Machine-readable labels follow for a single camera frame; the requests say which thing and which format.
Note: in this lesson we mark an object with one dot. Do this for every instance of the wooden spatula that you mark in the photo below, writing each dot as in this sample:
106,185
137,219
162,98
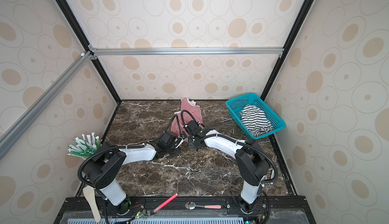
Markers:
89,194

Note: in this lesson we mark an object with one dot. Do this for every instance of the left black corner post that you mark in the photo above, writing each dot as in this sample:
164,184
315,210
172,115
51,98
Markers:
77,29

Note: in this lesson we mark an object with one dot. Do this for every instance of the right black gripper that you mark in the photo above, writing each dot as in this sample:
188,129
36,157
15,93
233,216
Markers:
190,144

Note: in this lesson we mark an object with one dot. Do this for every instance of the green white straws bundle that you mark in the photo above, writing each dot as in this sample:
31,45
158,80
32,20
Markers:
85,146

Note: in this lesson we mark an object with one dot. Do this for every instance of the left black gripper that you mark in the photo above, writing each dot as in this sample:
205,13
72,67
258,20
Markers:
176,153

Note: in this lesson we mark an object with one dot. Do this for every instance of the pink marker pen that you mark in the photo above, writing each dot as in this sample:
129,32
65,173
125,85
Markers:
157,209

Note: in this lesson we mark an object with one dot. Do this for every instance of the right black corner post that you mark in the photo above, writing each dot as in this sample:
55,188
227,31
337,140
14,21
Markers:
301,16

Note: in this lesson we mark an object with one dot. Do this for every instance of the teal plastic basket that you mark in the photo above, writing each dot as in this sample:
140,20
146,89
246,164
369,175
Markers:
235,105

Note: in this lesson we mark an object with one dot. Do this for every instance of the diagonal aluminium left rail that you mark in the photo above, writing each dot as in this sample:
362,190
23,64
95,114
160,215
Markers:
25,121

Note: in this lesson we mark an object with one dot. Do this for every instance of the pink handled metal spoon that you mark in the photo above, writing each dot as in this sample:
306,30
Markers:
192,205

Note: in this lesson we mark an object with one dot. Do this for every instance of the horizontal aluminium back rail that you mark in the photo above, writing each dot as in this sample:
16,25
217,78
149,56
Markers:
188,51

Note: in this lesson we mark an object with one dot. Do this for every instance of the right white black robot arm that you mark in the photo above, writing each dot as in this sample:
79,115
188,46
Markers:
256,168

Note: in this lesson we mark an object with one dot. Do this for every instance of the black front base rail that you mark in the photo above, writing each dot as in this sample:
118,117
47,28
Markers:
267,210

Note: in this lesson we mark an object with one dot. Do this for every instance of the black white striped tank top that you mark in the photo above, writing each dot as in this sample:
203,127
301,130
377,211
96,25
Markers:
255,121

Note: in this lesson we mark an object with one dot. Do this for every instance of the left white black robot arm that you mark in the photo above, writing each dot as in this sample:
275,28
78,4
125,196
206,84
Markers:
99,171

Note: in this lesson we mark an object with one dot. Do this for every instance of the black corner post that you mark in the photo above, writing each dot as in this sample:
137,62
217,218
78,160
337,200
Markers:
77,29
301,16

